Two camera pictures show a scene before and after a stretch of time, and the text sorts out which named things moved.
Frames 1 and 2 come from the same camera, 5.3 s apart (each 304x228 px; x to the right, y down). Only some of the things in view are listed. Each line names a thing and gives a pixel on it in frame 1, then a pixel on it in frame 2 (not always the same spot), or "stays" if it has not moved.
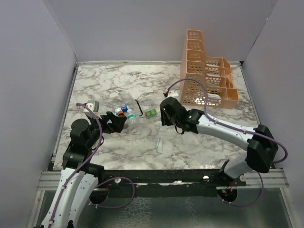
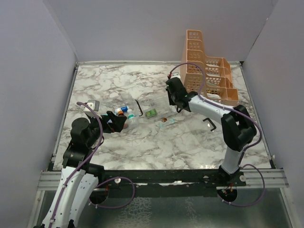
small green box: (150, 113) stays
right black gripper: (165, 121) → (171, 102)
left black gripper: (117, 125) stays
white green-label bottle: (131, 116) stays
